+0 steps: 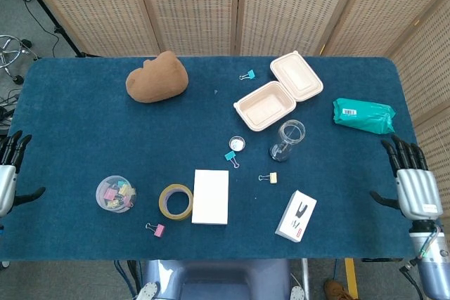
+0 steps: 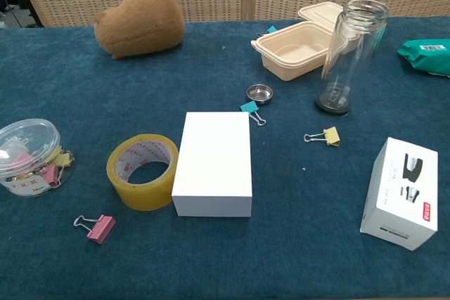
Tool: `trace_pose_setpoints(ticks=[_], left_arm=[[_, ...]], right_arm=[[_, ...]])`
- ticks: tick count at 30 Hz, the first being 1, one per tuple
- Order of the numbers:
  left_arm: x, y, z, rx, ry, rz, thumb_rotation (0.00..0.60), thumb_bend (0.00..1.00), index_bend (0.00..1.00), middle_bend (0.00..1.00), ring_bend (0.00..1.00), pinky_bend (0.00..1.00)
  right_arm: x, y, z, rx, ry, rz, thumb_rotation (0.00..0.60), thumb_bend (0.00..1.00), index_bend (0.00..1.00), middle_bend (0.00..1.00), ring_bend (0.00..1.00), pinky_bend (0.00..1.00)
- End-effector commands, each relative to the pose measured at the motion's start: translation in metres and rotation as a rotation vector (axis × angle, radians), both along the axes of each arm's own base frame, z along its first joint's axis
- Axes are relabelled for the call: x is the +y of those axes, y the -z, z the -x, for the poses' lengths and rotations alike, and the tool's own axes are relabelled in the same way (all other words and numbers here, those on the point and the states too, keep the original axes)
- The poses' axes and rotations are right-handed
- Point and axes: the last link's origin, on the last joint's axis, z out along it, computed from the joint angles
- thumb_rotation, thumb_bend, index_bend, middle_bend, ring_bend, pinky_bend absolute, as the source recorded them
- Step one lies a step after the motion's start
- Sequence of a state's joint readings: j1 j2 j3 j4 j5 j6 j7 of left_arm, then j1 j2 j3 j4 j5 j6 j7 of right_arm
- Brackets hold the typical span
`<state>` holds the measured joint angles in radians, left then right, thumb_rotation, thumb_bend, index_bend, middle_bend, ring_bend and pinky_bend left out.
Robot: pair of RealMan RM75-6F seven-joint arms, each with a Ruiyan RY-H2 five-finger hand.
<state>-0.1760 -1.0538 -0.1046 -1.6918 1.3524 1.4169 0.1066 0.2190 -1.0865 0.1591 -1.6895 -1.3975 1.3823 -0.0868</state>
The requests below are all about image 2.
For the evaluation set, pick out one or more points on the teal binder clip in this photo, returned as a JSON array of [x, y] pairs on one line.
[[271, 29], [249, 107]]

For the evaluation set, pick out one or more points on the yellow binder clip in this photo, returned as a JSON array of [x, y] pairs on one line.
[[65, 159], [332, 136]]

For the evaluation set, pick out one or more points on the yellow packing tape roll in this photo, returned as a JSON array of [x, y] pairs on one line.
[[147, 198]]

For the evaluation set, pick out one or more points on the pink binder clip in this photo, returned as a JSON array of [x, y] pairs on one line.
[[102, 228], [51, 173]]

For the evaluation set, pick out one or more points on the white stapler box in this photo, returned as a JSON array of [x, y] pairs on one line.
[[400, 201]]

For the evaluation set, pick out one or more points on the beige hinged lunch container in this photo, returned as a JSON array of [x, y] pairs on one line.
[[292, 50]]

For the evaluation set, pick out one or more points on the green wet wipes pack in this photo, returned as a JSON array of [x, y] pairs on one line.
[[422, 57]]

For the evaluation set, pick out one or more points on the clear glass bottle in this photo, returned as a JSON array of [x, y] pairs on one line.
[[333, 105]]

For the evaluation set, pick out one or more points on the clear plastic clip jar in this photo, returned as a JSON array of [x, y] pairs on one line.
[[24, 138]]

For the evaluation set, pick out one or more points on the blue table cloth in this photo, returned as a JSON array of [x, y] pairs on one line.
[[299, 261]]

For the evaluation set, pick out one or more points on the plain white box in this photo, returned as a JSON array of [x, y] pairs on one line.
[[214, 163]]

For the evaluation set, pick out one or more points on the brown plush toy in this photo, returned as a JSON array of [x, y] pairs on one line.
[[140, 22]]

